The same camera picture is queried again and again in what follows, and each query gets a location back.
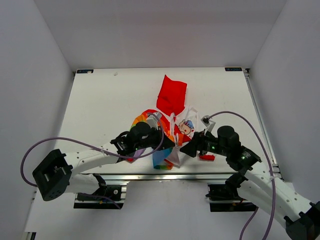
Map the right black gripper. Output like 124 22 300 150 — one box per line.
179 128 229 158

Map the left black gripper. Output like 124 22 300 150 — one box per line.
134 126 175 151

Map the red rainbow kids jacket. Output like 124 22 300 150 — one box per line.
131 75 199 170

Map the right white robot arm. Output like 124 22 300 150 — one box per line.
180 126 320 240

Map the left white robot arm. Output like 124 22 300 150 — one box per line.
32 122 175 202

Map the right blue table label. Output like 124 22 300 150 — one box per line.
224 67 243 72

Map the blue table label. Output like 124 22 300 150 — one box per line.
224 67 243 72
76 69 94 74

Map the left blue table label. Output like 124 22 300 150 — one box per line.
76 69 94 74

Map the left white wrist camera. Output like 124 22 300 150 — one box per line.
146 111 163 130

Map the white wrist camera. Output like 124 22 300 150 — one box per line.
146 111 163 130
201 115 216 136

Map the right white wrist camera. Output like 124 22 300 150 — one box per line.
201 115 216 136

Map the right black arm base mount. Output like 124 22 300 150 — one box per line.
205 173 257 213

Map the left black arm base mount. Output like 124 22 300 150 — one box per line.
73 173 127 210

